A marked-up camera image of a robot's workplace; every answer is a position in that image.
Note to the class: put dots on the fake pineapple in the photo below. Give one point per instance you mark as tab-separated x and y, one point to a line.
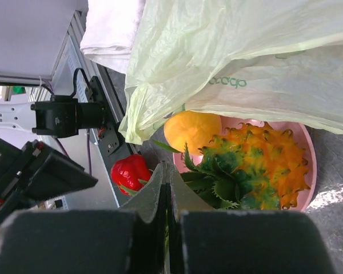
250	167

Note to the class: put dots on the fake red bell pepper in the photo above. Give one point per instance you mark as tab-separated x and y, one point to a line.
130	174

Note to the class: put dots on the white folded towel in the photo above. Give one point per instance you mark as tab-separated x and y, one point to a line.
111	28

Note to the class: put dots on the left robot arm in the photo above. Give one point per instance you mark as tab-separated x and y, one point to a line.
61	117

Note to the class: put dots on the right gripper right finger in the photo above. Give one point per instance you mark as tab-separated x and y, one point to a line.
205	240

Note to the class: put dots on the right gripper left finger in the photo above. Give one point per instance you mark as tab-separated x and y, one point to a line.
125	240

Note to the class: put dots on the fake yellow pear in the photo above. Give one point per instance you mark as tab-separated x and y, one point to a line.
192	130

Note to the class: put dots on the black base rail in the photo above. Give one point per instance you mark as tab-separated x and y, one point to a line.
111	143

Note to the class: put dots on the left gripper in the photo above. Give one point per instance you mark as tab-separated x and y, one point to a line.
33	174

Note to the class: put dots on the green avocado print plastic bag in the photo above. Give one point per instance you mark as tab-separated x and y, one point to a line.
278	61

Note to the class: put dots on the pink plate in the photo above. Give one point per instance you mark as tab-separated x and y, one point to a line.
302	138

